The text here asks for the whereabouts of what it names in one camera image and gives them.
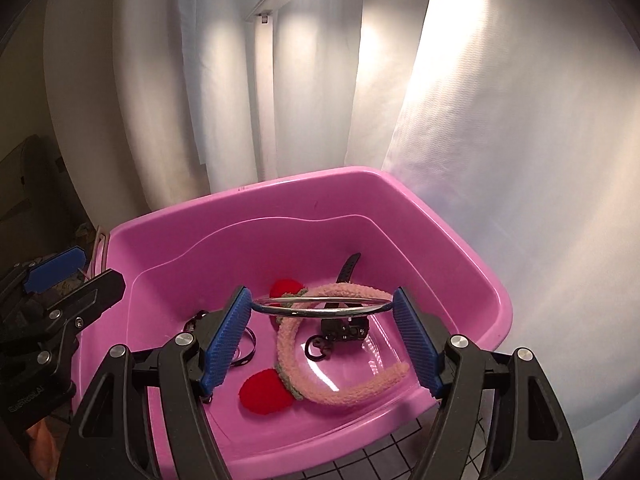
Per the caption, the pink headband with red pompoms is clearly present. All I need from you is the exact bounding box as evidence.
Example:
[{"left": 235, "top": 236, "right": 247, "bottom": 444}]
[{"left": 239, "top": 277, "right": 411, "bottom": 416}]

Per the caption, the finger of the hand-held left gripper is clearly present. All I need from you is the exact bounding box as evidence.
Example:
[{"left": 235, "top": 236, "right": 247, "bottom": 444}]
[
  {"left": 27, "top": 269, "right": 126, "bottom": 358},
  {"left": 0, "top": 246, "right": 86, "bottom": 326}
]

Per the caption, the large silver bangle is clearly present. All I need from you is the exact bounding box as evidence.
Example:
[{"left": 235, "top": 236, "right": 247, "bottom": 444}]
[{"left": 251, "top": 295, "right": 393, "bottom": 319}]

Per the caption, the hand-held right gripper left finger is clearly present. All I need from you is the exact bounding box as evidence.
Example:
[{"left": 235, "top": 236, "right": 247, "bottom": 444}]
[{"left": 56, "top": 286, "right": 253, "bottom": 480}]

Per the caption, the white curtain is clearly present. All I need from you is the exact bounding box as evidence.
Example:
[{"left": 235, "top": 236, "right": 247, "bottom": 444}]
[{"left": 42, "top": 0, "right": 640, "bottom": 441}]

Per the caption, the white checked tablecloth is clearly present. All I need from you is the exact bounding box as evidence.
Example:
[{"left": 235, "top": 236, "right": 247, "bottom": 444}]
[{"left": 287, "top": 400, "right": 501, "bottom": 480}]

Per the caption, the black wristwatch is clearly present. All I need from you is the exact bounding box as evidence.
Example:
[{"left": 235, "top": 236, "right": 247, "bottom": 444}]
[{"left": 320, "top": 254, "right": 368, "bottom": 343}]

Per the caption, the pink plastic bin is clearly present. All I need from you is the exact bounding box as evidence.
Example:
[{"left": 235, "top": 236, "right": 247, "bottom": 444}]
[{"left": 70, "top": 166, "right": 513, "bottom": 468}]

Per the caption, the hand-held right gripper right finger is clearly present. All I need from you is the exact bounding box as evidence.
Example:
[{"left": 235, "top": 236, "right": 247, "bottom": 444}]
[{"left": 392, "top": 286, "right": 585, "bottom": 480}]

